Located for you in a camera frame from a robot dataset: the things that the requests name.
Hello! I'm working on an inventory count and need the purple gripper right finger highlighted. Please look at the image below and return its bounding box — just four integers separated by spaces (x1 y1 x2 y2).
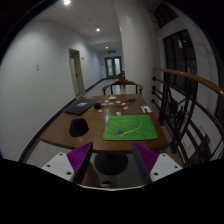
132 142 184 186

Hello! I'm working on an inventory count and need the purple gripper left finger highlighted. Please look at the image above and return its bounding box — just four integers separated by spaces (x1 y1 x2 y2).
41 141 94 185

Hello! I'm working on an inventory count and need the black computer mouse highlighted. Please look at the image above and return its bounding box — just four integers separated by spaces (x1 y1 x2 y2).
69 118 89 137

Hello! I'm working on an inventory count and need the green mouse pad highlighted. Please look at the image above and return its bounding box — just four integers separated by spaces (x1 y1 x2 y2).
103 115 158 141

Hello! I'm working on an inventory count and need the white paper booklet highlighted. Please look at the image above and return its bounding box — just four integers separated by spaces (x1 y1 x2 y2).
141 106 152 113

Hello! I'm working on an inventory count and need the dark laptop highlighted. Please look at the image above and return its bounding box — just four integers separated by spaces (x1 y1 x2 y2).
63 99 98 115

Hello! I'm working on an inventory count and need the small black box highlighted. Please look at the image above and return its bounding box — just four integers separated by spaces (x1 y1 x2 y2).
94 103 102 109

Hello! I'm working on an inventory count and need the black metal stair railing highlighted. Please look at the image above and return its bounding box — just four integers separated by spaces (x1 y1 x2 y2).
152 67 224 166

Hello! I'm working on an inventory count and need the white box on table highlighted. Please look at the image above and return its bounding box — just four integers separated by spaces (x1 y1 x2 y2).
109 96 117 100

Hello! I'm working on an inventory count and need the wooden armchair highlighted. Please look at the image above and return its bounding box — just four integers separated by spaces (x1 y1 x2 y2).
102 79 143 95

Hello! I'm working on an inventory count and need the double glass door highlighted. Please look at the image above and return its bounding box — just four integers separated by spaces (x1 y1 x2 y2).
105 56 122 78

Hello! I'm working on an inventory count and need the side door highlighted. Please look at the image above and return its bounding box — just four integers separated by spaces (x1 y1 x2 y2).
69 49 85 96

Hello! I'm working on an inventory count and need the dark window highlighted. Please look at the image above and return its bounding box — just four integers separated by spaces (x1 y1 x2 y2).
162 29 198 111

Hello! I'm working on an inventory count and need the green exit sign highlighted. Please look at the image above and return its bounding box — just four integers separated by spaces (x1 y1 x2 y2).
108 50 116 54

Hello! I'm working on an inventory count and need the wooden table with pedestal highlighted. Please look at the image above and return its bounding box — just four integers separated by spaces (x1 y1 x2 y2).
41 94 168 175

